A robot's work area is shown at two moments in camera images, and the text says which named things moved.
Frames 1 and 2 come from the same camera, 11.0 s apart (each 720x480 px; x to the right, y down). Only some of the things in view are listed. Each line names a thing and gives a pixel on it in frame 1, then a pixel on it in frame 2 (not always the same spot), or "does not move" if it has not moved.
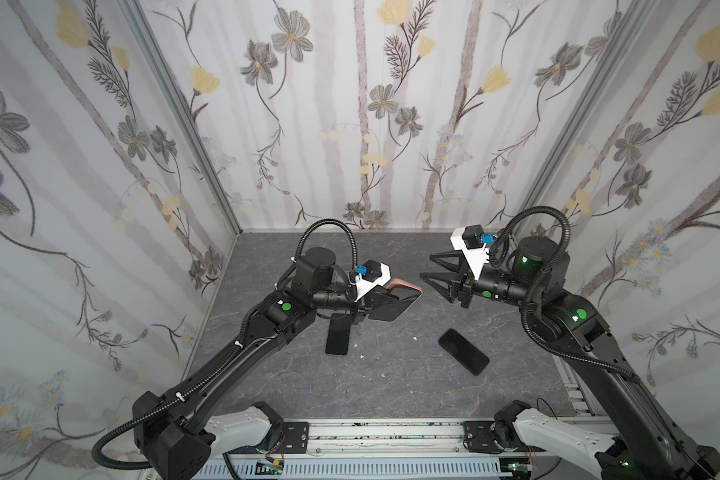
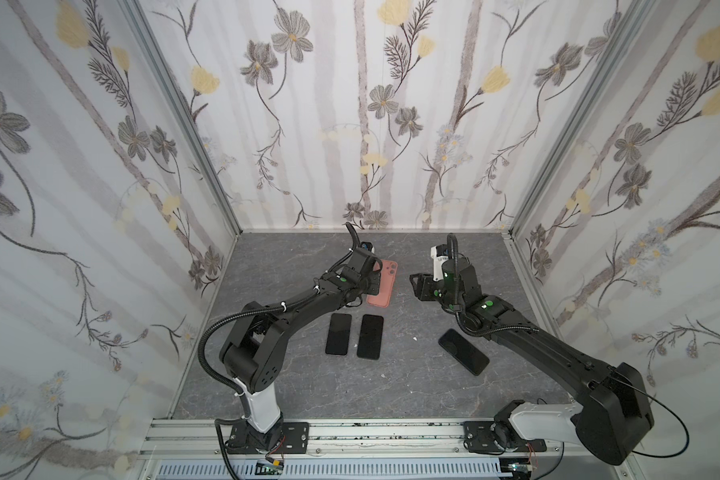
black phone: (338, 333) does not move
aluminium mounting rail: (391, 440) does not move
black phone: (463, 351) does not move
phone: (406, 292) -> (370, 337)
